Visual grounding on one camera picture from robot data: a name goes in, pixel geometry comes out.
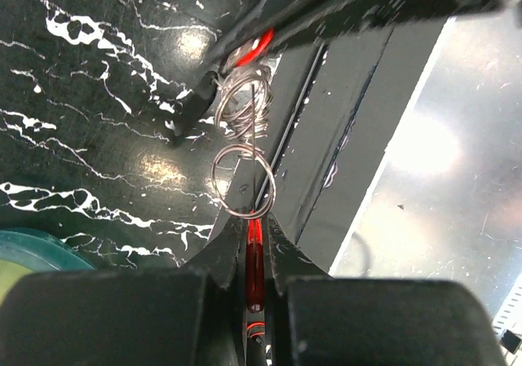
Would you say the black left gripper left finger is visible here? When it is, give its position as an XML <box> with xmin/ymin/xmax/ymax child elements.
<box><xmin>1</xmin><ymin>218</ymin><xmax>245</xmax><ymax>365</ymax></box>

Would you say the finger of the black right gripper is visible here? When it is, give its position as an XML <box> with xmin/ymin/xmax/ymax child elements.
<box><xmin>267</xmin><ymin>0</ymin><xmax>502</xmax><ymax>52</ymax></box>
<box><xmin>169</xmin><ymin>0</ymin><xmax>306</xmax><ymax>143</ymax></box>

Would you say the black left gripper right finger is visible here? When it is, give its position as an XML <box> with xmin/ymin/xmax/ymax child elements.
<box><xmin>263</xmin><ymin>216</ymin><xmax>505</xmax><ymax>365</ymax></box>

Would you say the red capped key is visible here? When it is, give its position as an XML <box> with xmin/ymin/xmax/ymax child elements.
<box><xmin>223</xmin><ymin>29</ymin><xmax>275</xmax><ymax>71</ymax></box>

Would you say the teal plastic bin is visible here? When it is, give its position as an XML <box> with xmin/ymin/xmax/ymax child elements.
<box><xmin>1</xmin><ymin>227</ymin><xmax>95</xmax><ymax>271</ymax></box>

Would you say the pale green cup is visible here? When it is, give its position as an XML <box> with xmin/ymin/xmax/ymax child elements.
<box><xmin>0</xmin><ymin>260</ymin><xmax>32</xmax><ymax>300</ymax></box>

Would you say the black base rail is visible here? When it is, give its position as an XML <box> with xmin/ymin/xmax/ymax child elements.
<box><xmin>211</xmin><ymin>15</ymin><xmax>449</xmax><ymax>277</ymax></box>

